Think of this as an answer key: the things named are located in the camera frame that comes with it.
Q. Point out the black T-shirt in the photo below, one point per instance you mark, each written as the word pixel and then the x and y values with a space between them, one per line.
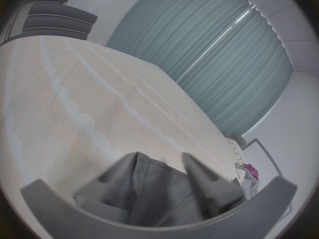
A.
pixel 159 195

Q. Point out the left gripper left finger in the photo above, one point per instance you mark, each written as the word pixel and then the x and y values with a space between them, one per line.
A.
pixel 112 183

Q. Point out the blue-green curtain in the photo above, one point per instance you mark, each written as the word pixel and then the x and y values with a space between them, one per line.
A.
pixel 236 78
pixel 174 28

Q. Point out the white garment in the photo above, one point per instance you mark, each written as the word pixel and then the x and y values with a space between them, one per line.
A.
pixel 241 175

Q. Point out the white printed pillow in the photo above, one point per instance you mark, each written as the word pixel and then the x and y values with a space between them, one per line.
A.
pixel 236 148

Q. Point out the grey garment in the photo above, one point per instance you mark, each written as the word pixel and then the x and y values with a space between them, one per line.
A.
pixel 250 187

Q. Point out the black chest of drawers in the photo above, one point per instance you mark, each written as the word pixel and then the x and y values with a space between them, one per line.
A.
pixel 57 21

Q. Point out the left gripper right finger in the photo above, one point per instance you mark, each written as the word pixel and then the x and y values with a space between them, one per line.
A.
pixel 209 193

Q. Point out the bed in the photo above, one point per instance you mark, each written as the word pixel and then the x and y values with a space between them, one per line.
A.
pixel 99 96

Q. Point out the grey bedside table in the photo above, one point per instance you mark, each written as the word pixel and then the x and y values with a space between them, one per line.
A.
pixel 238 136

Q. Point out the purple garment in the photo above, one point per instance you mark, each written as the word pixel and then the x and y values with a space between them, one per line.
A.
pixel 251 170

